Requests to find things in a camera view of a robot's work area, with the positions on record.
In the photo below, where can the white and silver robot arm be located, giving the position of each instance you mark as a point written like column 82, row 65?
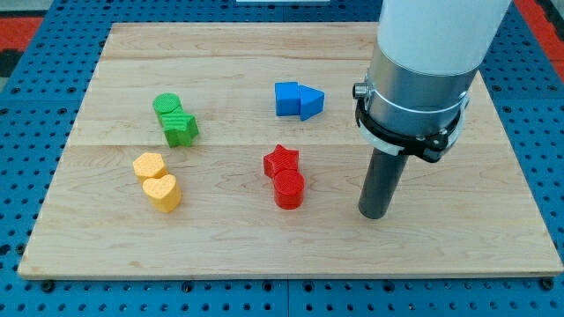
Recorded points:
column 412, row 100

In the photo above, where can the red star block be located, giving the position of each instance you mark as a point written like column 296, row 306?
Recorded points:
column 279, row 160

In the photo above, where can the red circle block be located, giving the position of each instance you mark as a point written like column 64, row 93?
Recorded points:
column 288, row 189

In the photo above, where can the green star block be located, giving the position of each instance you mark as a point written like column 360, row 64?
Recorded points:
column 179, row 128

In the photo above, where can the green circle block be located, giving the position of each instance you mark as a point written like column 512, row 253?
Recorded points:
column 166, row 103

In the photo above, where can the blue cube block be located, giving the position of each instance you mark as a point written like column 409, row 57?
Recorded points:
column 287, row 96

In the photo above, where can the blue triangle block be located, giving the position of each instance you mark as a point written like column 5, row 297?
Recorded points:
column 312, row 101

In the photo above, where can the light wooden board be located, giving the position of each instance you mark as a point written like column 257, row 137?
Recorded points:
column 469, row 215

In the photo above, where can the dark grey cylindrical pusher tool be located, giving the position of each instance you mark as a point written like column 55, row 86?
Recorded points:
column 383, row 174

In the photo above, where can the yellow heart block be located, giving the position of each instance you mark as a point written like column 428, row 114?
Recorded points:
column 163, row 193

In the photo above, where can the yellow pentagon block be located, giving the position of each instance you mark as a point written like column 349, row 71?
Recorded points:
column 149, row 165

